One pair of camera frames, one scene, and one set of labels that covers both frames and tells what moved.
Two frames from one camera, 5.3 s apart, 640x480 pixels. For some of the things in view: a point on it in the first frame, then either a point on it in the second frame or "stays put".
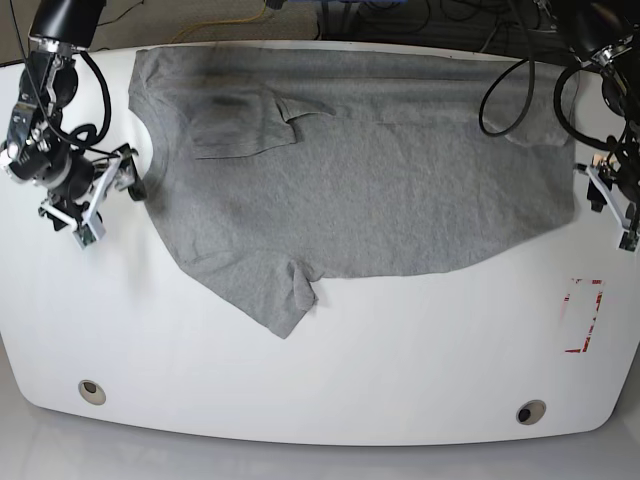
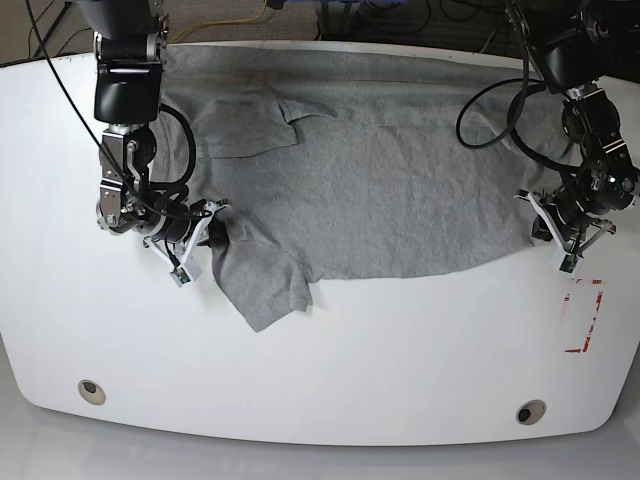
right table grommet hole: [531, 412] stays put
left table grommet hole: [92, 392] stays put
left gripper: [76, 189] -> [178, 224]
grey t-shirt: [282, 167] stays put
